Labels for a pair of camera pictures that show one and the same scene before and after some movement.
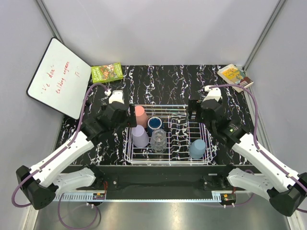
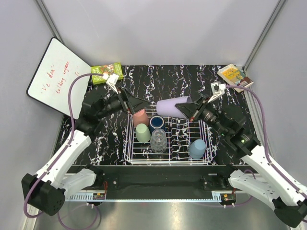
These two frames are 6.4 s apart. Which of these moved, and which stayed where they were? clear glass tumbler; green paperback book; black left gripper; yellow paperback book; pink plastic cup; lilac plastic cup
Moved: lilac plastic cup; black left gripper
Stayed: clear glass tumbler; pink plastic cup; green paperback book; yellow paperback book
